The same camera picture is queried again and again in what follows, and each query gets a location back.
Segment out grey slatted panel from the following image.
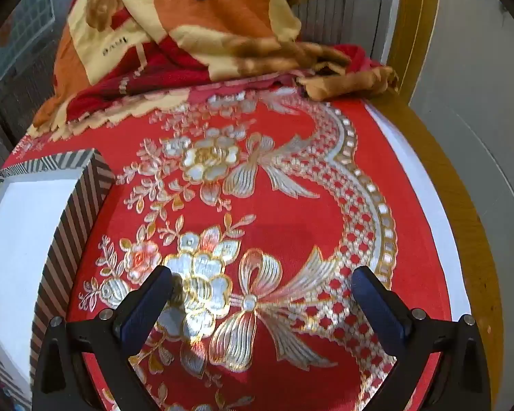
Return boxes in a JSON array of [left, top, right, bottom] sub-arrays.
[[291, 0, 390, 65]]

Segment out white under cloth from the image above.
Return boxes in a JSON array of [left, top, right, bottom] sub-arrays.
[[364, 103, 459, 322]]

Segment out striped jewelry box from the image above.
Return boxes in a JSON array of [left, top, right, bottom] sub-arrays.
[[0, 149, 115, 407]]

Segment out red embroidered tablecloth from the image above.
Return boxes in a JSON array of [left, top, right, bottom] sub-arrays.
[[2, 86, 452, 411]]

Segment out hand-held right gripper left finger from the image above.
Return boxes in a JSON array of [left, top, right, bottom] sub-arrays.
[[32, 265, 174, 411]]

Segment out gridded window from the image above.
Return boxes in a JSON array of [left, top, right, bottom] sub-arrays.
[[0, 0, 69, 69]]

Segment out orange printed blanket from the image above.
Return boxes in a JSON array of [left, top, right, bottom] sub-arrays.
[[32, 0, 399, 142]]

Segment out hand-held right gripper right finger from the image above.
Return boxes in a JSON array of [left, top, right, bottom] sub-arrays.
[[351, 265, 482, 411]]

